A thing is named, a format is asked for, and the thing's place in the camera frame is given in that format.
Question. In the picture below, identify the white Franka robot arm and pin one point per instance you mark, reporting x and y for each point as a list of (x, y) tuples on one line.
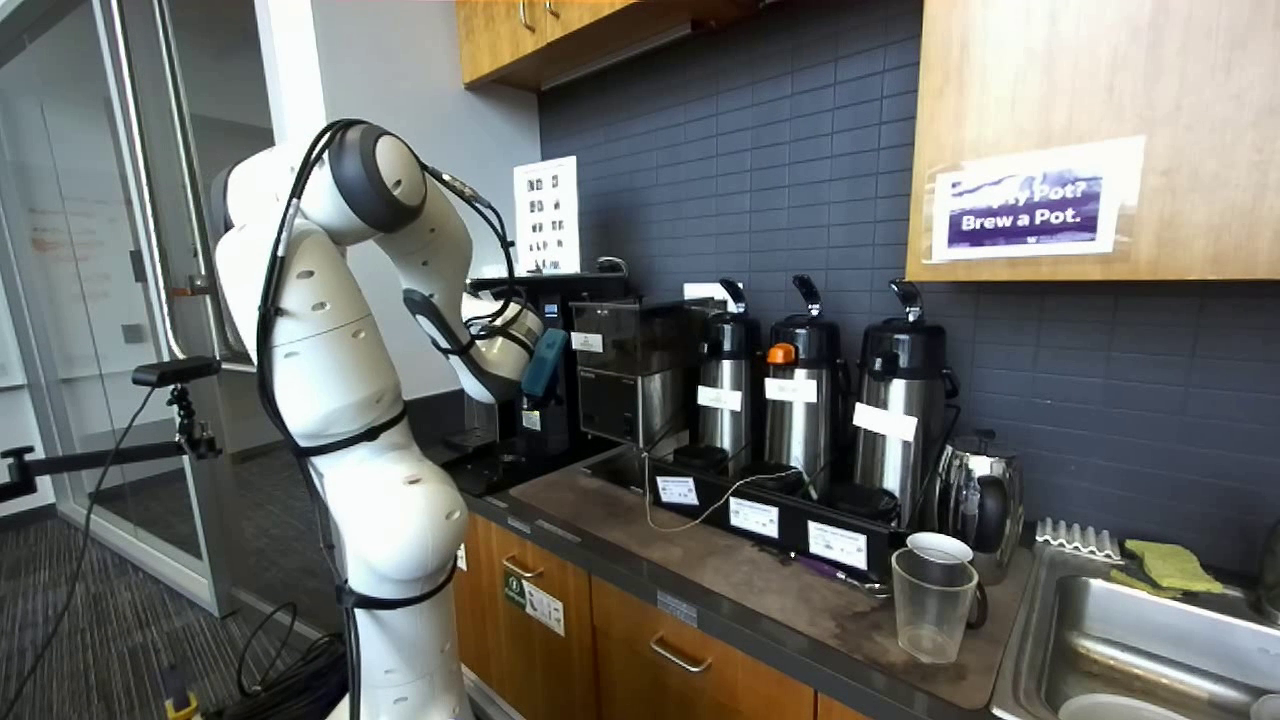
[(347, 345)]

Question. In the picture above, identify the black Bunn coffee grinder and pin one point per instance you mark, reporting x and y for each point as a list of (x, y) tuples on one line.
[(627, 361)]

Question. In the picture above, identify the tall black coffee brewer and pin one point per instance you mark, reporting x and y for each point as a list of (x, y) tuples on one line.
[(553, 285)]

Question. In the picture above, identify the steel airpot with orange cap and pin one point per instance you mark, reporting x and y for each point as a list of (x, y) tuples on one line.
[(802, 403)]

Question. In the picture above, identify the white paper chart sign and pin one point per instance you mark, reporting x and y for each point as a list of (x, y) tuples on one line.
[(547, 213)]

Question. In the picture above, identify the black airpot rack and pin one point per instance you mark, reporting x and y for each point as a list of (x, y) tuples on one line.
[(787, 522)]

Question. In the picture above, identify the green and white sticker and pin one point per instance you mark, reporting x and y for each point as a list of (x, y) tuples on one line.
[(539, 601)]

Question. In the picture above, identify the wooden base cabinet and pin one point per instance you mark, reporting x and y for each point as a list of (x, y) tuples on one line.
[(612, 655)]

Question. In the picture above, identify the black mug white interior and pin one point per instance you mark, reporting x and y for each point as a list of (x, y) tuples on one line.
[(950, 549)]

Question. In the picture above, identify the clear plastic cup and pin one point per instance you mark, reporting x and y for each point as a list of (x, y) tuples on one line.
[(931, 612)]

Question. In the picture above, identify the purple brew a pot sign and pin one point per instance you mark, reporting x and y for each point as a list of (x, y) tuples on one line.
[(1033, 203)]

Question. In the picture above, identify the metal drying rack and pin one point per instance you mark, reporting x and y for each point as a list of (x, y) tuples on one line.
[(1078, 542)]

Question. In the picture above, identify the green cloth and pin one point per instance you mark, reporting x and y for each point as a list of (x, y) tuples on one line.
[(1172, 565)]

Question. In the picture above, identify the white dish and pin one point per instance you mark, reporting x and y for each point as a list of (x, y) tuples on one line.
[(1121, 704)]

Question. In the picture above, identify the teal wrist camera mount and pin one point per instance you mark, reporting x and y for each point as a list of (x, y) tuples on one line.
[(547, 361)]

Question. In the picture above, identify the wooden wall cabinet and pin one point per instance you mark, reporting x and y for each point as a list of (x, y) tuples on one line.
[(563, 32), (1093, 83)]

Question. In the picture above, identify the black camera stand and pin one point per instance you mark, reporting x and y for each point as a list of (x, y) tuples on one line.
[(173, 370)]

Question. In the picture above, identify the glass door metal frame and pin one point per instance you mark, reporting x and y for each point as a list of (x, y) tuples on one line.
[(144, 264)]

